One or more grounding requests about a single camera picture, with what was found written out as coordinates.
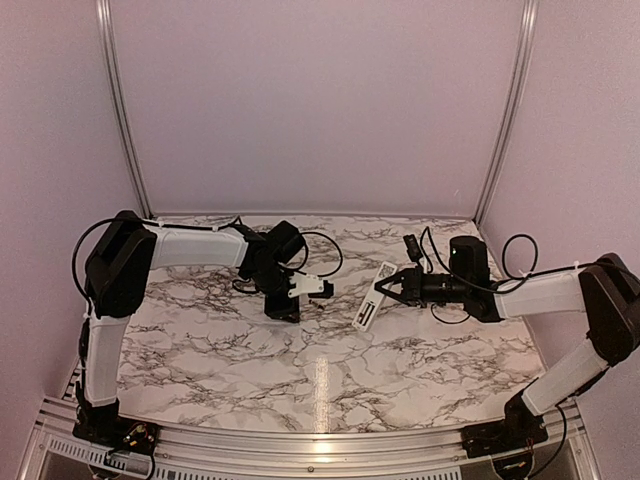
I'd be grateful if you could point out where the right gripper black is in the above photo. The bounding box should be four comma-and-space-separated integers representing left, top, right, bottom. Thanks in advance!
376, 265, 470, 307

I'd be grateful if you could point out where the white remote control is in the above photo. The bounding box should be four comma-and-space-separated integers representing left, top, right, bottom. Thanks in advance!
352, 261, 398, 332

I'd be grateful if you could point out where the black copper battery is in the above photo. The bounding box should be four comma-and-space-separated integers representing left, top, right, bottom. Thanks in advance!
308, 299, 325, 310

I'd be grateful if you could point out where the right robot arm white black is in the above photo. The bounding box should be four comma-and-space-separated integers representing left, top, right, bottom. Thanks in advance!
374, 236, 639, 448

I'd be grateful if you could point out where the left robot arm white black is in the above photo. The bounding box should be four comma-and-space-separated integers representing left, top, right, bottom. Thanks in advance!
75, 210, 308, 445

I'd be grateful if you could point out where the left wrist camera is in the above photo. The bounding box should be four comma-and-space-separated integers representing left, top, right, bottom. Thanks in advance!
288, 272, 334, 299

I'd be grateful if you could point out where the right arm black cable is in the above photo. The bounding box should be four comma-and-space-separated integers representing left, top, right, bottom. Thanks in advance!
419, 227, 626, 324

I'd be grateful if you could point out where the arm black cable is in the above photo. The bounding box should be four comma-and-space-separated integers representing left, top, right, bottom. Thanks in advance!
419, 227, 626, 324
71, 214, 344, 396

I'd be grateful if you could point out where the right aluminium frame post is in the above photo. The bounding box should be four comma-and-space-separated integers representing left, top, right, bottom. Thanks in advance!
473, 0, 540, 225

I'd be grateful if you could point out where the aluminium frame post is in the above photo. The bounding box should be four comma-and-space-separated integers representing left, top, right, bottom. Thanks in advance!
473, 0, 540, 225
95, 0, 153, 218

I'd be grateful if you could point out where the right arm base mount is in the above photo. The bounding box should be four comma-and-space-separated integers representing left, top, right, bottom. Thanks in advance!
461, 413, 549, 458

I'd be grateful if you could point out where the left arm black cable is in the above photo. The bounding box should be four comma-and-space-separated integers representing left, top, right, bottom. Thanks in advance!
71, 214, 344, 396

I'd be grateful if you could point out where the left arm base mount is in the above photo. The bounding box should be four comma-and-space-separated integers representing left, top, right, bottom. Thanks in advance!
72, 415, 160, 455

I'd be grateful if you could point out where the front aluminium rail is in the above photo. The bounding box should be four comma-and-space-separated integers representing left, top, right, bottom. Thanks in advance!
19, 394, 601, 480

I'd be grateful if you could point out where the left aluminium frame post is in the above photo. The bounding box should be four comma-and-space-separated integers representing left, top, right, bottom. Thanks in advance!
95, 0, 153, 218

